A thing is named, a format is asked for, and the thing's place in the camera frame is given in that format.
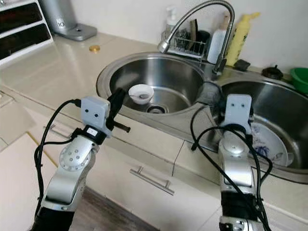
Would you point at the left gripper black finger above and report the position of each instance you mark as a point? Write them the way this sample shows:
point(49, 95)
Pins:
point(117, 98)

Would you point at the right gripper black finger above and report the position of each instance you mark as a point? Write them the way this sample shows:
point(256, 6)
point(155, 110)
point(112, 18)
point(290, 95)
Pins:
point(252, 116)

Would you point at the white floral plate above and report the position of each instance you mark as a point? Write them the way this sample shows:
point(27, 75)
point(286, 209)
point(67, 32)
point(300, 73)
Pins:
point(276, 144)

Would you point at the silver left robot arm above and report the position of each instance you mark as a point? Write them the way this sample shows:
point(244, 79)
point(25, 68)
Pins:
point(74, 156)

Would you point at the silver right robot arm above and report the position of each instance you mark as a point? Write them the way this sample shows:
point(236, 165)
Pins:
point(236, 163)

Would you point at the cream kitchen base cabinet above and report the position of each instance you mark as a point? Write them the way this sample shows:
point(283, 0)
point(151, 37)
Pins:
point(173, 211)

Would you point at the grey dishcloth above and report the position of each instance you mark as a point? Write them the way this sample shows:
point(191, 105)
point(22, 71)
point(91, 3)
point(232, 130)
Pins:
point(208, 94)

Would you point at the small white bowl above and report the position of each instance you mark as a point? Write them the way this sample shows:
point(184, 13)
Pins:
point(147, 91)

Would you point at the steel sink drain strainer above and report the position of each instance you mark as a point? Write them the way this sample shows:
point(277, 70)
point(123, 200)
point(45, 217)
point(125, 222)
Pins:
point(156, 109)

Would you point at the black sink stopper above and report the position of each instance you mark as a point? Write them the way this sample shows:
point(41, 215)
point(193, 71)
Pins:
point(272, 73)

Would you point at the small black block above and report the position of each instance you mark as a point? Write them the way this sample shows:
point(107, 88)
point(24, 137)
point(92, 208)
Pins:
point(241, 65)

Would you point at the stainless steel double sink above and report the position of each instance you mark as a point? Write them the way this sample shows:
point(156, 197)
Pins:
point(163, 74)

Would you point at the gold round cap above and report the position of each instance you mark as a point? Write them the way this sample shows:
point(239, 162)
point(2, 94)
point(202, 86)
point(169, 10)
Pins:
point(94, 48)

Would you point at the green plastic bowl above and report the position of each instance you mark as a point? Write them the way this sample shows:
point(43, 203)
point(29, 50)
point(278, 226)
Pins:
point(300, 79)

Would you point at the flexible steel gooseneck faucet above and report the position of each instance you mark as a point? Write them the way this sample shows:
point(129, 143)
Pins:
point(164, 45)

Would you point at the yellow squeeze bottle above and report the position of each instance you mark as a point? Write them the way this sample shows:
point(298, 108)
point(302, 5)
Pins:
point(238, 43)

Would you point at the clear soap pump bottle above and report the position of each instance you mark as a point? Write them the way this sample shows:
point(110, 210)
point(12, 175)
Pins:
point(172, 21)

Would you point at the white side cabinet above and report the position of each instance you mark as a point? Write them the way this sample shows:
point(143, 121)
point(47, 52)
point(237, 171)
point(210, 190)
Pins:
point(19, 187)

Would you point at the white drawer unit black fronts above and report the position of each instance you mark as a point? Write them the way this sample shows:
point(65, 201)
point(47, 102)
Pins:
point(24, 29)

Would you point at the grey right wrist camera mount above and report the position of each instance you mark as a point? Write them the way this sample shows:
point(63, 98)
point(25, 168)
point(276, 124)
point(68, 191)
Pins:
point(238, 110)

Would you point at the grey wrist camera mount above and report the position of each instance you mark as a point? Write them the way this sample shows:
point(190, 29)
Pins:
point(238, 110)
point(95, 111)

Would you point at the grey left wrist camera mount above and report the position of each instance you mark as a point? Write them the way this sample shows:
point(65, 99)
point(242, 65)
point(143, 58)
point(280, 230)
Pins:
point(95, 111)

